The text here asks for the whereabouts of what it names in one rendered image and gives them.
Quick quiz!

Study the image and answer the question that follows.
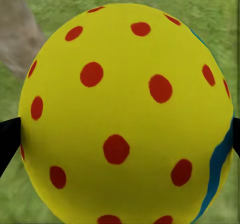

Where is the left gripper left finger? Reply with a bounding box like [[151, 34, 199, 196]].
[[0, 117, 21, 177]]

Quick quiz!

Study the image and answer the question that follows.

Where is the easter egg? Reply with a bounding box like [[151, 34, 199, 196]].
[[18, 3, 235, 224]]

